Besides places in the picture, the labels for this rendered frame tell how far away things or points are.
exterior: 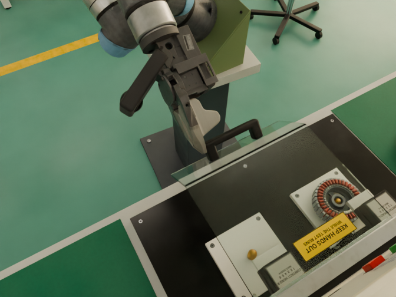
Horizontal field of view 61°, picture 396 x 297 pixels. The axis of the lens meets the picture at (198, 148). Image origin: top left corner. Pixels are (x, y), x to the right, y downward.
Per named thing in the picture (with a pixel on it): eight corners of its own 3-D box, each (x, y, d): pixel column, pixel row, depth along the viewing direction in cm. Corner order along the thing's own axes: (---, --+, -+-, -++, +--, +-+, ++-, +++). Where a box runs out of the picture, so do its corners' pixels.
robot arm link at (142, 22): (128, 9, 52) (126, 32, 60) (141, 36, 52) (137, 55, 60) (171, -5, 54) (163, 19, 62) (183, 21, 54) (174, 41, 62)
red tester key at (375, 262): (360, 267, 35) (368, 263, 33) (373, 258, 35) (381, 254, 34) (368, 276, 34) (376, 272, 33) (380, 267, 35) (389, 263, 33)
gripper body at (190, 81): (221, 84, 55) (189, 17, 54) (174, 104, 52) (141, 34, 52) (208, 95, 62) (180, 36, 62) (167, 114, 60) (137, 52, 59)
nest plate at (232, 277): (204, 245, 76) (204, 243, 75) (258, 214, 80) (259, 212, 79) (241, 307, 69) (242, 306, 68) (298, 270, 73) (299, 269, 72)
